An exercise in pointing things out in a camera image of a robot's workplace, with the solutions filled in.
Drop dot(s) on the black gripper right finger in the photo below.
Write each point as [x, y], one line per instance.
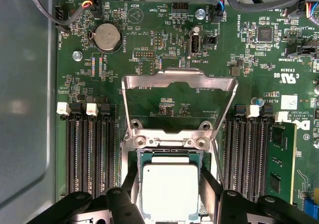
[236, 209]

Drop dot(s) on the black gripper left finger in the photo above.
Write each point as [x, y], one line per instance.
[119, 204]

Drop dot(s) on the silver CPU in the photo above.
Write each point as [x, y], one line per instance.
[170, 191]

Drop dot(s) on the metal socket cover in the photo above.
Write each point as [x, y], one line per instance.
[179, 77]

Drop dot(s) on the CPU socket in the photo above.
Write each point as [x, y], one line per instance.
[147, 138]

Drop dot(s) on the black RAM slot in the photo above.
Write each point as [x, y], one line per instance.
[109, 159]
[231, 159]
[259, 159]
[83, 159]
[245, 159]
[71, 159]
[96, 159]

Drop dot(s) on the thin metal locking lever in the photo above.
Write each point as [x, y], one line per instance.
[218, 163]

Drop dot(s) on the green RAM stick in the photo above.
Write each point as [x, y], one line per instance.
[281, 159]

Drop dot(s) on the white board sticker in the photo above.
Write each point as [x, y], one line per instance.
[289, 102]

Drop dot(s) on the green motherboard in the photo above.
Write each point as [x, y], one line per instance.
[249, 79]

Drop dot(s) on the open black PC case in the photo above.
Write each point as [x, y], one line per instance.
[25, 84]

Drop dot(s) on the silver hex screw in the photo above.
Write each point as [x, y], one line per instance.
[77, 55]
[200, 13]

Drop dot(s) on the silver coin battery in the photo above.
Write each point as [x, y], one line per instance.
[107, 36]

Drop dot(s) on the internal USB port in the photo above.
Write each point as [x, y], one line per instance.
[195, 44]

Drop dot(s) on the square black chip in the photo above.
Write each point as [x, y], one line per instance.
[264, 33]

